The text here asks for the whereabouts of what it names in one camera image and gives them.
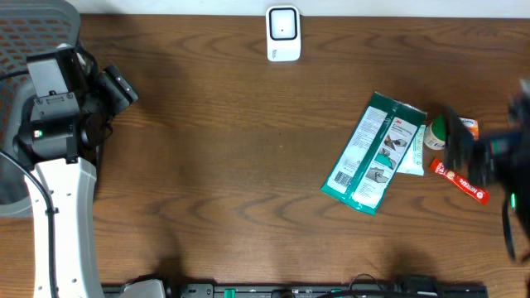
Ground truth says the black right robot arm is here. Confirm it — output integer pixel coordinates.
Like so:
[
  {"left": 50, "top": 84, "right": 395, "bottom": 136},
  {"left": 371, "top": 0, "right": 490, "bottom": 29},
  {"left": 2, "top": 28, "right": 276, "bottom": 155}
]
[{"left": 444, "top": 79, "right": 529, "bottom": 263}]

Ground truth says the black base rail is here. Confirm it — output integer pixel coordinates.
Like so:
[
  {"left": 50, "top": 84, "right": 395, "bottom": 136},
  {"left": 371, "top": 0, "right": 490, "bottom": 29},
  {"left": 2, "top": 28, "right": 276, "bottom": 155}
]
[{"left": 102, "top": 273, "right": 489, "bottom": 298}]

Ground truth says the red stick sachet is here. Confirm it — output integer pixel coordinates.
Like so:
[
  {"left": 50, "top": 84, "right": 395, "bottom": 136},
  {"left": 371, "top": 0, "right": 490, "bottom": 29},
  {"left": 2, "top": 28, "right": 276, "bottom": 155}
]
[{"left": 430, "top": 158, "right": 490, "bottom": 205}]

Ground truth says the white barcode scanner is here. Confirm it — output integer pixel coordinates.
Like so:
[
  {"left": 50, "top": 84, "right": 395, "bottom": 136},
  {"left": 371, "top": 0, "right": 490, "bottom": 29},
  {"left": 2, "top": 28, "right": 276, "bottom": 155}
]
[{"left": 266, "top": 5, "right": 301, "bottom": 62}]

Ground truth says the green cap bottle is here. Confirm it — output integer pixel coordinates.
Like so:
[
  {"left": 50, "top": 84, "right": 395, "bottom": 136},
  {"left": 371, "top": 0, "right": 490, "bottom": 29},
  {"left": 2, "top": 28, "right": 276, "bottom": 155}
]
[{"left": 424, "top": 115, "right": 446, "bottom": 151}]

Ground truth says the grey plastic basket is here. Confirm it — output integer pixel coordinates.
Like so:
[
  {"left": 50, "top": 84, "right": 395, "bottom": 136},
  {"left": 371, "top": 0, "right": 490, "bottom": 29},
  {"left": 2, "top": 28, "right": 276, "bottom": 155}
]
[{"left": 0, "top": 0, "right": 103, "bottom": 219}]

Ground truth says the green white package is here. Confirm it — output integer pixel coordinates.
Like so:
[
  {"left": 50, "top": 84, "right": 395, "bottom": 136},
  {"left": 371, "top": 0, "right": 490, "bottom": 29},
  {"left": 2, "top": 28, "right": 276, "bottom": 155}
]
[{"left": 320, "top": 93, "right": 426, "bottom": 216}]

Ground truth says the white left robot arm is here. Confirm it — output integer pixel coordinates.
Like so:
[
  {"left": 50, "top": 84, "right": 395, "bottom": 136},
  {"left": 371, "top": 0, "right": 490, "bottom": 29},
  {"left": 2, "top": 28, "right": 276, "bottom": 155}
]
[{"left": 1, "top": 44, "right": 166, "bottom": 297}]

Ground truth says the teal wet wipes pack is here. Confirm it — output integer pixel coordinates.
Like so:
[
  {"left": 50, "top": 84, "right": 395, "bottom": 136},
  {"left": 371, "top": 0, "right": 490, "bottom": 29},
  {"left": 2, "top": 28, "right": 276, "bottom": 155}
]
[{"left": 397, "top": 125, "right": 426, "bottom": 176}]

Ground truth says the orange tissue pack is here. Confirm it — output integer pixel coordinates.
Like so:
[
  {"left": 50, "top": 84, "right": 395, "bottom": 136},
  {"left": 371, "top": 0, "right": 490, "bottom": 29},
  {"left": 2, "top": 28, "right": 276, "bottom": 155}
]
[{"left": 460, "top": 118, "right": 479, "bottom": 140}]

